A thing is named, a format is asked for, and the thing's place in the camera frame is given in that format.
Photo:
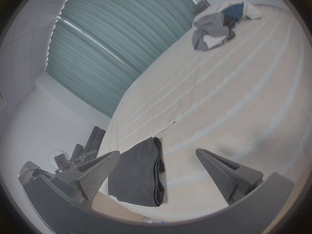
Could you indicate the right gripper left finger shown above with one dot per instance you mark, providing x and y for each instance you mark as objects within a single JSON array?
[{"x": 97, "y": 174}]

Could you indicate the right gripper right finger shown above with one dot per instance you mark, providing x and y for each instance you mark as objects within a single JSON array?
[{"x": 226, "y": 177}]

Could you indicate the black T-shirt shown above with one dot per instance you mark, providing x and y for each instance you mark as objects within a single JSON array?
[{"x": 136, "y": 174}]

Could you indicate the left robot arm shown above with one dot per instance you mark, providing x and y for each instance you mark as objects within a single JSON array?
[{"x": 29, "y": 169}]

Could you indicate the bed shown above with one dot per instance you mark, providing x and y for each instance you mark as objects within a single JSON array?
[{"x": 219, "y": 94}]

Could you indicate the pile of clothes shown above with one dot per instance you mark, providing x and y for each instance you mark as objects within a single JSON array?
[{"x": 209, "y": 23}]

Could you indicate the black chest of drawers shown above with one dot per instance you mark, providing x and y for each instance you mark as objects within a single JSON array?
[{"x": 95, "y": 138}]

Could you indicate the blue-green curtain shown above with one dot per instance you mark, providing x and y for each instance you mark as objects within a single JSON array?
[
  {"x": 85, "y": 77},
  {"x": 121, "y": 16}
]

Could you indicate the white printed pillow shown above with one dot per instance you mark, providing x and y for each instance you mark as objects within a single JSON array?
[{"x": 218, "y": 8}]

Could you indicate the grey bedside table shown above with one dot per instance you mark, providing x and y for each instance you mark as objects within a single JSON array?
[{"x": 199, "y": 7}]

